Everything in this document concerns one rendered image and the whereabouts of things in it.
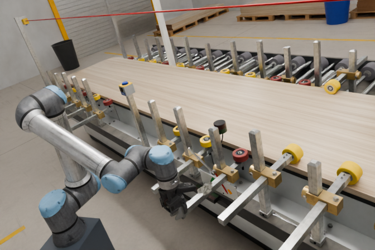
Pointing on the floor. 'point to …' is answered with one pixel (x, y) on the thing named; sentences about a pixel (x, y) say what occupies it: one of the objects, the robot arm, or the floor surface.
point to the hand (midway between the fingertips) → (183, 215)
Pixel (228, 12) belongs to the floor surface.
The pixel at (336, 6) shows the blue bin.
